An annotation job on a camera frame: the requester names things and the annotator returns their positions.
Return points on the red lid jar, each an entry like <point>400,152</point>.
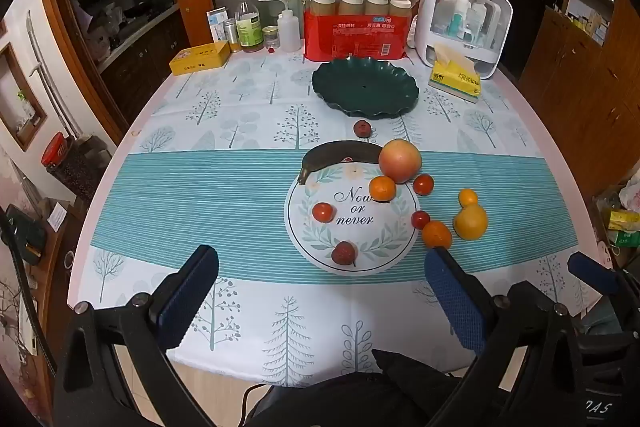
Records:
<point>65,162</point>

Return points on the white lid jar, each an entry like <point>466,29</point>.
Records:
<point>352,3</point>
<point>400,8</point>
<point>323,3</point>
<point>378,4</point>

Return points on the yellow orange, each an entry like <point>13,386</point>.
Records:
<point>470,224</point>

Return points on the metal can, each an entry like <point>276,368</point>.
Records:
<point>230,34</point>

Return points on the wooden cabinet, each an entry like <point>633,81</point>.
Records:
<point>585,82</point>

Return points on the dark green scalloped plate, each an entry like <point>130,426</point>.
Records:
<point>365,84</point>

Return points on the small glass jar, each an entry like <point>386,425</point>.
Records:
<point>271,39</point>

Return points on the green label glass bottle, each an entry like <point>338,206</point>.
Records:
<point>248,27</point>

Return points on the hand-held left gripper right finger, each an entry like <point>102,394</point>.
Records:
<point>455,297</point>

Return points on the wrinkled dark red fruit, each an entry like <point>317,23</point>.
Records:
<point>361,128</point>

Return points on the white squeeze bottle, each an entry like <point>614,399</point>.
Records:
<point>288,29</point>

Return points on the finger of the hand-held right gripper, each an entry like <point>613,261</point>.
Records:
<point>590,272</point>

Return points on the yellow tin box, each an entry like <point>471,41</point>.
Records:
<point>200,58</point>

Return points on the red lychee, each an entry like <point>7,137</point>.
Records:
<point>344,253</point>

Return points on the yellow tissue pack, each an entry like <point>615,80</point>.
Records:
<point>456,77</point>

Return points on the yellow green cartons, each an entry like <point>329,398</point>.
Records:
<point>625,227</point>

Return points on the small tangerine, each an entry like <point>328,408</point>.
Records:
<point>468,198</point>

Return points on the white clear-door storage box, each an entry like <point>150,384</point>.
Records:
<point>465,14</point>

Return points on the red paper cup package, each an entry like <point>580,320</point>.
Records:
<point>360,37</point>

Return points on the red cherry tomato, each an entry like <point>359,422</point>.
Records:
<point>323,212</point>
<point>420,220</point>
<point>423,184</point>

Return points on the red yellow apple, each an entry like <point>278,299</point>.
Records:
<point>399,160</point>

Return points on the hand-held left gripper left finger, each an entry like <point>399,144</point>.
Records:
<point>182,297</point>

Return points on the large tangerine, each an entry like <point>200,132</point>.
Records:
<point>437,235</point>
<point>382,188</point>

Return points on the blue white carton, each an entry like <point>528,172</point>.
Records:
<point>216,23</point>

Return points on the overripe dark banana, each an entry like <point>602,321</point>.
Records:
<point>330,154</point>

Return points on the tree print tablecloth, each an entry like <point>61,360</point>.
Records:
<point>200,207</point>

